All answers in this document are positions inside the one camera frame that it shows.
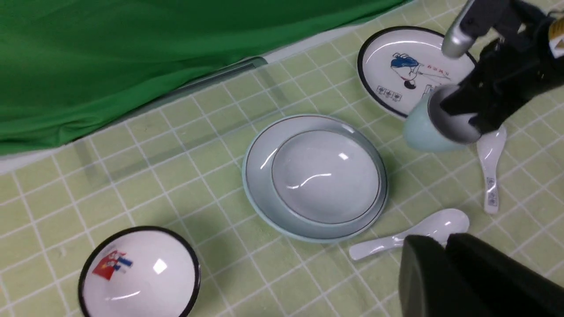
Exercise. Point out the green backdrop cloth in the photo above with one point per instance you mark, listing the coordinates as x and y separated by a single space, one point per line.
69 67

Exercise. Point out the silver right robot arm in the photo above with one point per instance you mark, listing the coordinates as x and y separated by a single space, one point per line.
523 63

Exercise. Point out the white bowl with flag picture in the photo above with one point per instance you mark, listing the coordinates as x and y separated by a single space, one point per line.
143 271

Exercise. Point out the white plate with black rim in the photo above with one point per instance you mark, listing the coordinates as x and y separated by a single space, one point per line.
399 65

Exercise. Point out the white spoon with label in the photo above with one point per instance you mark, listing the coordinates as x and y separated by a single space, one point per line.
489 149

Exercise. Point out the green checkered tablecloth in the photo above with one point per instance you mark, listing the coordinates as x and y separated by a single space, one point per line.
179 166

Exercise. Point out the light blue cup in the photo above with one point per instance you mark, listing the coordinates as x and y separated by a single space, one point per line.
421 134

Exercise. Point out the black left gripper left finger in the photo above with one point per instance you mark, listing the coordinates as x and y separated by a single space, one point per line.
430 286

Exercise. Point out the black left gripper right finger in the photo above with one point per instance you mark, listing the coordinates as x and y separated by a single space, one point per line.
507 287

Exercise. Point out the light blue plate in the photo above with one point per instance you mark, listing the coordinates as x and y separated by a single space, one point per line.
257 183

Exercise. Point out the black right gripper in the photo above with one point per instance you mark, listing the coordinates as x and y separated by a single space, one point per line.
512 70

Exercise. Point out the light blue bowl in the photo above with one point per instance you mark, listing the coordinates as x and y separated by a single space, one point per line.
325 177

